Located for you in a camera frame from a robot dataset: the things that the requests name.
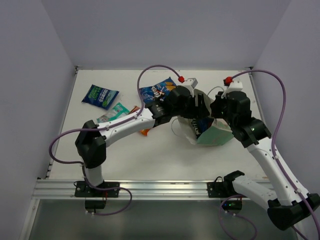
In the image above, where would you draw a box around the dark blue red snack packet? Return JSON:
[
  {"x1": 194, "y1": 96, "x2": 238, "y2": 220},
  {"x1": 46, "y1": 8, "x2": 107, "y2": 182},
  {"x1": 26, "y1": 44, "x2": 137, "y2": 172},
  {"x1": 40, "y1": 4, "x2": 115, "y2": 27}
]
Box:
[{"x1": 197, "y1": 117, "x2": 213, "y2": 133}]

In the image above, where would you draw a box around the green printed paper bag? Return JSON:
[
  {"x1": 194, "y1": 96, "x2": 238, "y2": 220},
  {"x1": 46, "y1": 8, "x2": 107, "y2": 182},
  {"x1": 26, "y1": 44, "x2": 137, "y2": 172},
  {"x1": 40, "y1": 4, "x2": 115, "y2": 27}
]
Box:
[{"x1": 176, "y1": 89, "x2": 234, "y2": 146}]

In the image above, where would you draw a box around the blue cookie snack packet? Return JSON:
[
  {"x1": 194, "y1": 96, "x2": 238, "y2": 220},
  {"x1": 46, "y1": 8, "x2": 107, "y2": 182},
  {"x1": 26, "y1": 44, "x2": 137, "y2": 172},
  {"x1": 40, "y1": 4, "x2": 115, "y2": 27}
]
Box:
[{"x1": 139, "y1": 77, "x2": 177, "y2": 104}]

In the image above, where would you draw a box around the orange snack packet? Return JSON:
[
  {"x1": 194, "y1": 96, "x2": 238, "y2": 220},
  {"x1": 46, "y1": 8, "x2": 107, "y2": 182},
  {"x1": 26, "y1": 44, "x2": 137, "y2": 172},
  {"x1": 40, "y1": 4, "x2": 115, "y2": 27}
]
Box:
[{"x1": 129, "y1": 105, "x2": 150, "y2": 137}]

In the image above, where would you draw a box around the green mint snack packet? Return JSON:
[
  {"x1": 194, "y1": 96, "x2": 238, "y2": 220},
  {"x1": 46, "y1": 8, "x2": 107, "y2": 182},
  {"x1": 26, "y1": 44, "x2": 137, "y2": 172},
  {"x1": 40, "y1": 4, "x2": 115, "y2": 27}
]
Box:
[{"x1": 96, "y1": 102, "x2": 130, "y2": 123}]

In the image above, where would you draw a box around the blue Burts crisps packet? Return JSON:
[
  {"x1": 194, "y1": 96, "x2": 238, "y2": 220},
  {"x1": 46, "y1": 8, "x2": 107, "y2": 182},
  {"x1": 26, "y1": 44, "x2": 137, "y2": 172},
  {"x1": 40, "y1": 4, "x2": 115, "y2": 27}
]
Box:
[{"x1": 81, "y1": 84, "x2": 119, "y2": 110}]

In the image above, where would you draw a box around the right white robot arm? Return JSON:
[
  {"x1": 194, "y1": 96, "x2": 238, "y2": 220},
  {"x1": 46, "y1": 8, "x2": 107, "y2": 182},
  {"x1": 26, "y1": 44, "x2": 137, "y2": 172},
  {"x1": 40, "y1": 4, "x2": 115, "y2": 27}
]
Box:
[{"x1": 210, "y1": 91, "x2": 320, "y2": 231}]

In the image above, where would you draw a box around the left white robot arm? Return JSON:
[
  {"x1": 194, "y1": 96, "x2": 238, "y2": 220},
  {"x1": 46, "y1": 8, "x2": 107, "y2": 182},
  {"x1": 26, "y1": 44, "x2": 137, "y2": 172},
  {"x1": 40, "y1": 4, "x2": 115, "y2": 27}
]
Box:
[{"x1": 75, "y1": 85, "x2": 211, "y2": 197}]

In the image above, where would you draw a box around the blue white snack packet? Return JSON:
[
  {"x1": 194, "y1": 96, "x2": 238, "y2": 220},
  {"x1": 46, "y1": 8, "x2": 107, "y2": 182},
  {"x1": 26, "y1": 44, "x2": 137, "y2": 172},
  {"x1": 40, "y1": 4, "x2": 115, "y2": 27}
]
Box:
[{"x1": 190, "y1": 119, "x2": 202, "y2": 139}]

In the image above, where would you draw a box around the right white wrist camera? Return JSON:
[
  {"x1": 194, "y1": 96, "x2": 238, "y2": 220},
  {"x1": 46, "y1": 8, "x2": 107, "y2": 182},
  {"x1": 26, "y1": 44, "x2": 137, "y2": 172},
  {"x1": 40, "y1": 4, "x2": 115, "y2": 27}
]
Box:
[{"x1": 221, "y1": 76, "x2": 243, "y2": 98}]

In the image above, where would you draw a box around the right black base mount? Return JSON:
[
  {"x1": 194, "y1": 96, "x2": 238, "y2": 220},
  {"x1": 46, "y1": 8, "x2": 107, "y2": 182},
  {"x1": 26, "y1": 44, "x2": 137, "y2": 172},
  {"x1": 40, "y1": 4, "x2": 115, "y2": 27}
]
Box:
[{"x1": 206, "y1": 170, "x2": 245, "y2": 214}]

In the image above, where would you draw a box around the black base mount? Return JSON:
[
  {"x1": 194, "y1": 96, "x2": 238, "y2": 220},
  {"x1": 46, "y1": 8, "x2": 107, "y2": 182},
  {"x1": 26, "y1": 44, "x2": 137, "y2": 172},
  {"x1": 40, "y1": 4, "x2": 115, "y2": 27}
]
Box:
[
  {"x1": 206, "y1": 170, "x2": 245, "y2": 214},
  {"x1": 73, "y1": 181, "x2": 120, "y2": 213}
]

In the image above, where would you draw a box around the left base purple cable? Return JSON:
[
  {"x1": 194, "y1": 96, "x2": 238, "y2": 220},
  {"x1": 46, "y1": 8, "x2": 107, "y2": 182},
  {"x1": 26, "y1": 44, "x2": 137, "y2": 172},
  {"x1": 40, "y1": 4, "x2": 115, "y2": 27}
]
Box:
[{"x1": 86, "y1": 186, "x2": 133, "y2": 216}]

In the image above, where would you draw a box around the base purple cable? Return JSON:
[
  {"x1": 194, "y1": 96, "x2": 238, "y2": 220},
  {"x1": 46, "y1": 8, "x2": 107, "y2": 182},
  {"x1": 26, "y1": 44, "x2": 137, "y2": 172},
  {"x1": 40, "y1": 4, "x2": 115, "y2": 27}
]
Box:
[
  {"x1": 218, "y1": 193, "x2": 258, "y2": 240},
  {"x1": 86, "y1": 186, "x2": 133, "y2": 216}
]

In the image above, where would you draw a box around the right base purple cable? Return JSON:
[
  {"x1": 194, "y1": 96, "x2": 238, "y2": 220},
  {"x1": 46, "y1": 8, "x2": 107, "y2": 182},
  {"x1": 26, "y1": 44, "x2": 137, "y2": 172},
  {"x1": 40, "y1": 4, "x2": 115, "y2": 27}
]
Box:
[{"x1": 218, "y1": 193, "x2": 258, "y2": 240}]

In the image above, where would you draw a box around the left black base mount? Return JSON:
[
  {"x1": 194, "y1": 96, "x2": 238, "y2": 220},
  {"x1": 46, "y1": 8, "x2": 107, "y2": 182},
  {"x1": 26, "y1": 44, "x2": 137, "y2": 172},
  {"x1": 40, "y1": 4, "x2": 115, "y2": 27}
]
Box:
[{"x1": 73, "y1": 181, "x2": 120, "y2": 213}]

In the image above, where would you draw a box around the aluminium mounting rail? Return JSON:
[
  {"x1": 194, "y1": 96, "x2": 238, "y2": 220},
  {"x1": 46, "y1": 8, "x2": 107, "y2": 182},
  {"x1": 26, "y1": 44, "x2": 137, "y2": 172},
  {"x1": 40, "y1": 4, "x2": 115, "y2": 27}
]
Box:
[{"x1": 31, "y1": 179, "x2": 222, "y2": 201}]

